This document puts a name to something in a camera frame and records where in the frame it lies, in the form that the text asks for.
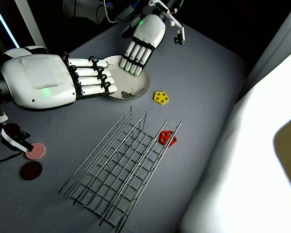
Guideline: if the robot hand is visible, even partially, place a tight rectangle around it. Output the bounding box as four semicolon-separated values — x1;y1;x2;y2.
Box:
0;45;118;111
119;14;166;76

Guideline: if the dark brown toy cookie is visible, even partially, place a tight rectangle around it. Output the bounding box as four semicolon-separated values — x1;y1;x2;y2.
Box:
20;160;43;181
2;123;22;138

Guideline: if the glowing light strip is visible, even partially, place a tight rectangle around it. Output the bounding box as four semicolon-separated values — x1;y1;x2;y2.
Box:
0;0;20;49

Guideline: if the yellow pentagon block with holes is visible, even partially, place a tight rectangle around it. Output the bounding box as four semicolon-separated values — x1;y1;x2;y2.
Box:
153;91;171;106

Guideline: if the pink toy cookie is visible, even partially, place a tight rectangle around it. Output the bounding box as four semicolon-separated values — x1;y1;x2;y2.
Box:
25;142;47;160

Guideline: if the grey table cloth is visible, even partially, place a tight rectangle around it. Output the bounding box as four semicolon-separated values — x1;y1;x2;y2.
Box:
0;23;248;233

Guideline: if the red pentagon block with holes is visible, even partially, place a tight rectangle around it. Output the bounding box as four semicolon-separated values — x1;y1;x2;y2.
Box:
158;130;178;148

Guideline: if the white frame post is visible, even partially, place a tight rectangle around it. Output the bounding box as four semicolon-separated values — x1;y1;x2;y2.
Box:
14;0;47;49

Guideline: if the black cable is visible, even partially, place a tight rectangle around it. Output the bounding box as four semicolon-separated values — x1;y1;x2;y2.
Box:
0;151;27;164

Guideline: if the metal wire dish rack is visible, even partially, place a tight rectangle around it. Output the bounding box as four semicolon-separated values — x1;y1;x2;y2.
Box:
59;105;182;231

